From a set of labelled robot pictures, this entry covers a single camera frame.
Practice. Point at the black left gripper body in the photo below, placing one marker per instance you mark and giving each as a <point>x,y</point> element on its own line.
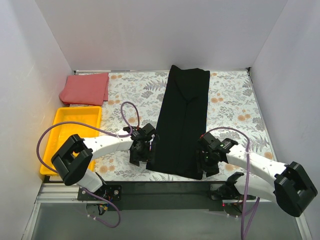
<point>139,154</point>

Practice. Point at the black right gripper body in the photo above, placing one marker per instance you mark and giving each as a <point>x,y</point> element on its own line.
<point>206,163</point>

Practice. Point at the black t shirt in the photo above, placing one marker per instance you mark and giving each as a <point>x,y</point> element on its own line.
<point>181,122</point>

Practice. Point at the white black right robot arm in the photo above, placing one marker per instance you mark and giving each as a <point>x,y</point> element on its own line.
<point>288,185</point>

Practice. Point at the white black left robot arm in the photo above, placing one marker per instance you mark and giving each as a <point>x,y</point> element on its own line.
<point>73,158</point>

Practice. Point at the floral table mat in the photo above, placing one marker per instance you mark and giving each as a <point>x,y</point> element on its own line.
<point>136,97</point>

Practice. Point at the yellow plastic tray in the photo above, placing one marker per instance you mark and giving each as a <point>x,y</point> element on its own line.
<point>90,115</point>

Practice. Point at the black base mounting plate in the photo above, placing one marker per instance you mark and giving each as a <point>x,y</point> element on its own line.
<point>164,195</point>

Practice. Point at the folded red t shirt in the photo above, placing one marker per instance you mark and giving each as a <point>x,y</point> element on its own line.
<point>90,89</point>

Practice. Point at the aluminium frame rail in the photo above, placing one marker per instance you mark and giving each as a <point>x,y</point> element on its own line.
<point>49,193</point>

